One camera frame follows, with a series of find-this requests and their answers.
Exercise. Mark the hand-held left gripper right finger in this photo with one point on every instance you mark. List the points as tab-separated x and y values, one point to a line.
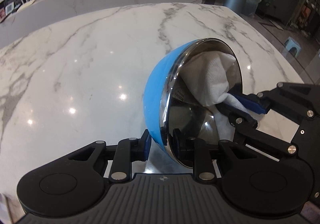
177	143

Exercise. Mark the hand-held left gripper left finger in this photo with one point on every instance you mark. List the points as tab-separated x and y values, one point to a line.
148	146

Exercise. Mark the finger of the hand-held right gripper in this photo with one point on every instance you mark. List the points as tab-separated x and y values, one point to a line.
230	113
250	102

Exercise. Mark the white cloth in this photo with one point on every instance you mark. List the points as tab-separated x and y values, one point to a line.
210	76

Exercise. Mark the blue steel bowl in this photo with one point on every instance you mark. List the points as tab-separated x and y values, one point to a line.
160	83

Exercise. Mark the blue plastic stool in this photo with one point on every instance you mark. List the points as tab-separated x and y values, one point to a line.
292	46

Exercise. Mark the black remote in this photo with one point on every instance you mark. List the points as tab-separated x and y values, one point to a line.
5	18

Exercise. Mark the white desk clock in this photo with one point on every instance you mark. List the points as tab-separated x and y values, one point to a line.
10	8

